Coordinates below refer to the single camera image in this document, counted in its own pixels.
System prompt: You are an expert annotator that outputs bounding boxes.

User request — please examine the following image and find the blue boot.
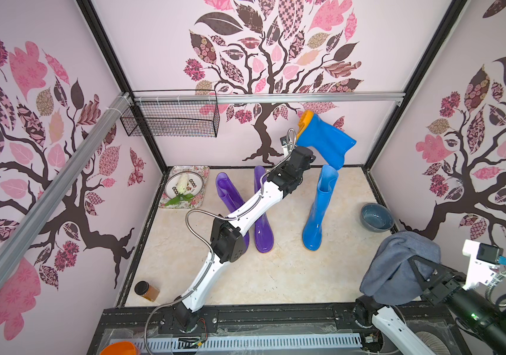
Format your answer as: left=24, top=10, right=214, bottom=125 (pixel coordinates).
left=302, top=165, right=339, bottom=251
left=297, top=110, right=357, bottom=170

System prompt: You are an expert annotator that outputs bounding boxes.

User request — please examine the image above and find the grey cloth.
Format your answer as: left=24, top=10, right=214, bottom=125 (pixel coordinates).
left=360, top=231, right=441, bottom=306

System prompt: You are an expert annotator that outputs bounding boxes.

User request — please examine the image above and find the purple boot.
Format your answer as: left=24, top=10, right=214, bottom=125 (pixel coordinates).
left=215, top=172, right=252, bottom=249
left=254, top=166, right=275, bottom=253

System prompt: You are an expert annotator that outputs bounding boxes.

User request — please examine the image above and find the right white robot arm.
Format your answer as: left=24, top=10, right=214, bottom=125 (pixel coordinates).
left=352, top=256, right=506, bottom=354

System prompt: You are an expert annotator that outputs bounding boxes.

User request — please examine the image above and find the white patterned plate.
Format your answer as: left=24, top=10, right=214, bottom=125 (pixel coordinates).
left=164, top=172, right=206, bottom=199

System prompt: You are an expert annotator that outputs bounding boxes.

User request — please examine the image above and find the floral square tray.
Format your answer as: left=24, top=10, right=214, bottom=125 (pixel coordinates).
left=159, top=166, right=210, bottom=209

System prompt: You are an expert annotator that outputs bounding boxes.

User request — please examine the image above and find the grey-blue bowl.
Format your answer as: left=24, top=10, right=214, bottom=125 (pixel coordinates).
left=360, top=203, right=395, bottom=233

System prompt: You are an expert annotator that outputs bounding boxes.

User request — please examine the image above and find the brown cylinder bottle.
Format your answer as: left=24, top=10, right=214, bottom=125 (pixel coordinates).
left=134, top=281, right=160, bottom=302

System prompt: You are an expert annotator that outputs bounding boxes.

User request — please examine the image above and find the orange round object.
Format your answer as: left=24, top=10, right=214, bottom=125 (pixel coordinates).
left=100, top=341, right=141, bottom=355

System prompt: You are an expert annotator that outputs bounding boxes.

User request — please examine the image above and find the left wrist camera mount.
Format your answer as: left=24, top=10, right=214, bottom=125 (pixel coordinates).
left=280, top=132, right=297, bottom=156

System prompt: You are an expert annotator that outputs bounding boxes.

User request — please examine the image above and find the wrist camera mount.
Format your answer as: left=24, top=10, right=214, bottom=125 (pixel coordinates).
left=463, top=240, right=506, bottom=291
left=280, top=132, right=297, bottom=156

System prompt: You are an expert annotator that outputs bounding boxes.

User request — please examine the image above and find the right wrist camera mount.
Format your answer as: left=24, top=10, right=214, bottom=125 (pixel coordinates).
left=463, top=240, right=506, bottom=291

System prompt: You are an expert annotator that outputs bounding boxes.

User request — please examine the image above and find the round wire fan guard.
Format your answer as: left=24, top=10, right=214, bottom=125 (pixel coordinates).
left=416, top=331, right=451, bottom=355

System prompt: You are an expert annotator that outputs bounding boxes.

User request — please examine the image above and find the black wire basket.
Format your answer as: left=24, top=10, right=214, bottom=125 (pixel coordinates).
left=121, top=89, right=220, bottom=138

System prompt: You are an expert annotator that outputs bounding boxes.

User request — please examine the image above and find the back aluminium rail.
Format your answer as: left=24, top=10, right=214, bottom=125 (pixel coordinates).
left=134, top=91, right=405, bottom=104

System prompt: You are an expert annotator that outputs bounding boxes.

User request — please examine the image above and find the aluminium rail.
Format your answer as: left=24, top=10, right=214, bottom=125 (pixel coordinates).
left=0, top=93, right=132, bottom=288
left=134, top=91, right=405, bottom=104

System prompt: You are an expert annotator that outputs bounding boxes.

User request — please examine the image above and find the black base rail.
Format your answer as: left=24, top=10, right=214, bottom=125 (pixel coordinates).
left=88, top=303, right=399, bottom=354

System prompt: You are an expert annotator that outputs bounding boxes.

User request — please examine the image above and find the white slotted cable duct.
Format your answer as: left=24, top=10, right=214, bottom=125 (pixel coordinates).
left=131, top=334, right=362, bottom=354

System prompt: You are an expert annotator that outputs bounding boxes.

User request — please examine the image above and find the left aluminium rail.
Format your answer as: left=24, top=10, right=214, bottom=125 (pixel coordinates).
left=0, top=93, right=132, bottom=288

